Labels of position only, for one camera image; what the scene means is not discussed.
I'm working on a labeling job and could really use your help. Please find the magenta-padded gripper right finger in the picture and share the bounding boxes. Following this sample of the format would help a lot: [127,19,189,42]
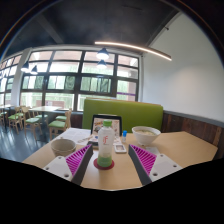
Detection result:
[128,143,184,186]

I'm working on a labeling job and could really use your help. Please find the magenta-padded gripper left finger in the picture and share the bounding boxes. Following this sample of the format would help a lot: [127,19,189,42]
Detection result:
[43,143,94,186]

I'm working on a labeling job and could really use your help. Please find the green-capped white drink bottle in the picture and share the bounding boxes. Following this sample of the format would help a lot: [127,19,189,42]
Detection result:
[97,119,116,168]

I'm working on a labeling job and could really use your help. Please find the white ceramic bowl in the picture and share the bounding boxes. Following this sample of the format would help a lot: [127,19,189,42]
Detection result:
[131,125,162,147]

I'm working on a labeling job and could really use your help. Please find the white paper sheets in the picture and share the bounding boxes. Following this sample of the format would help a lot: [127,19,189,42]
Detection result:
[59,127,93,145]

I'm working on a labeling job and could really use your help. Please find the pen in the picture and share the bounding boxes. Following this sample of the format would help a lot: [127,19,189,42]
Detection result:
[77,134,93,143]

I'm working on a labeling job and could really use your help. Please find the small dark flat case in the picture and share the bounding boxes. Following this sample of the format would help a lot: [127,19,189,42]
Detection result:
[87,139,100,148]

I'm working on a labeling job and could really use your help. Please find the wooden chairs with green seats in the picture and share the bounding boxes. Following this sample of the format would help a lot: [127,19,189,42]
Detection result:
[0,105,73,139]

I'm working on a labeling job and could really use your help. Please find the flat round red coaster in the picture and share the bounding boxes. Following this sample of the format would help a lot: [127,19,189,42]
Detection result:
[93,157,115,171]

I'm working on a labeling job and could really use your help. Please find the small white flat device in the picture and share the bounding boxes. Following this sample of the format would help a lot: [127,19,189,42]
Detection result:
[114,143,128,154]

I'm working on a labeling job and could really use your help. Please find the black-framed tablet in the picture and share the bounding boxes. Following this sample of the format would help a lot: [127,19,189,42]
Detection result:
[90,114,123,138]

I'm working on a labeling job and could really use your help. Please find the green upholstered bench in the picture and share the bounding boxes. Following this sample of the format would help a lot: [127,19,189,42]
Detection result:
[81,98,164,134]

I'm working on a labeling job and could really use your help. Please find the light wooden dining table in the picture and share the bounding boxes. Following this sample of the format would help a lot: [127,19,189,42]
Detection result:
[28,105,63,115]

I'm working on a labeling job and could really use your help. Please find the pendant ceiling lamps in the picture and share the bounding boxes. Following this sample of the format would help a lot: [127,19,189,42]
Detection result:
[20,47,111,75]

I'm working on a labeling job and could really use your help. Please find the long curved linear light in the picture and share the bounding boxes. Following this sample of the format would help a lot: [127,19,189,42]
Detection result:
[94,41,173,62]

